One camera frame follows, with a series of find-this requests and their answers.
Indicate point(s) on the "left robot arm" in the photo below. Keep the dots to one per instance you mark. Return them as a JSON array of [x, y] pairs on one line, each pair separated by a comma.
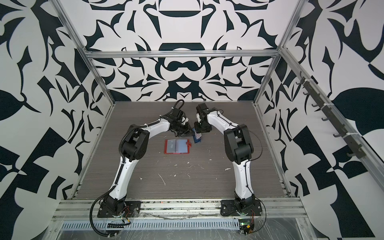
[[132, 148]]

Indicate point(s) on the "wall hook rack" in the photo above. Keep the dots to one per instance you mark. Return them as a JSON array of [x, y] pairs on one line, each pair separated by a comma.
[[333, 115]]

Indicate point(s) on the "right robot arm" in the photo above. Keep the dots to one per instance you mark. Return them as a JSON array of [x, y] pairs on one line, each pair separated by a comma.
[[239, 149]]

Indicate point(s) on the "blue card stand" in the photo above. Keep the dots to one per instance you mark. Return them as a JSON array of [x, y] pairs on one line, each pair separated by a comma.
[[197, 136]]

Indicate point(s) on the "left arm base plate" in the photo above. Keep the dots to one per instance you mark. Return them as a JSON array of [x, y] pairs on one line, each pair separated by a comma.
[[128, 209]]

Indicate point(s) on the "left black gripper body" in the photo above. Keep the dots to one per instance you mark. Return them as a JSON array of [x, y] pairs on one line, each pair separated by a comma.
[[184, 130]]

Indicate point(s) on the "white slotted cable duct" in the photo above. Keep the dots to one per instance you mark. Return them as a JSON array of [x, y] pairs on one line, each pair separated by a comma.
[[203, 224]]

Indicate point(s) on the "red leather card holder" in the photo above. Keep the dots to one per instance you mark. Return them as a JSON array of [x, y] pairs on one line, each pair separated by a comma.
[[181, 146]]

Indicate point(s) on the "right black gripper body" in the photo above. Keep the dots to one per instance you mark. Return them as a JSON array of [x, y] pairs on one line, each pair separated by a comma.
[[200, 127]]

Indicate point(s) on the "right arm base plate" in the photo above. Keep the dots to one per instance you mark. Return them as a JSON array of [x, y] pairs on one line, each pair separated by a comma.
[[238, 207]]

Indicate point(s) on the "green circuit board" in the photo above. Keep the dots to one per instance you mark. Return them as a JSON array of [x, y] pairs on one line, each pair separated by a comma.
[[246, 226]]

